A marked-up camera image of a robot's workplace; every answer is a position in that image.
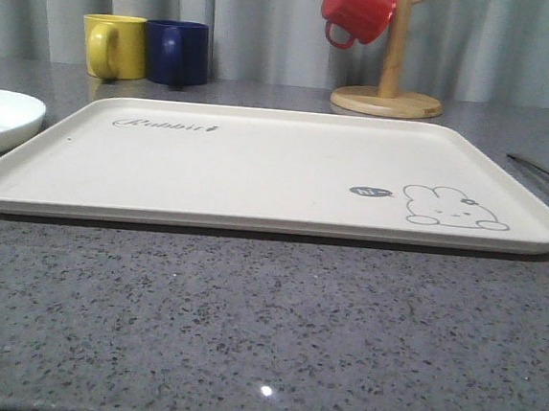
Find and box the white round plate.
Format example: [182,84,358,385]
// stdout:
[0,89,46,152]

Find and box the red mug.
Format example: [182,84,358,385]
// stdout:
[321,0,398,49]

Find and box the dark blue mug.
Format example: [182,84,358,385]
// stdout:
[145,19,209,86]

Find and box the beige rabbit serving tray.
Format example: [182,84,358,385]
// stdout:
[0,98,549,254]

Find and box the yellow mug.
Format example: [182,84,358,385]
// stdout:
[83,13,147,80]

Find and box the silver metal chopstick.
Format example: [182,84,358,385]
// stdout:
[512,161,549,193]
[506,153,549,176]

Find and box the wooden mug tree stand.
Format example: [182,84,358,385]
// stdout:
[330,0,443,120]

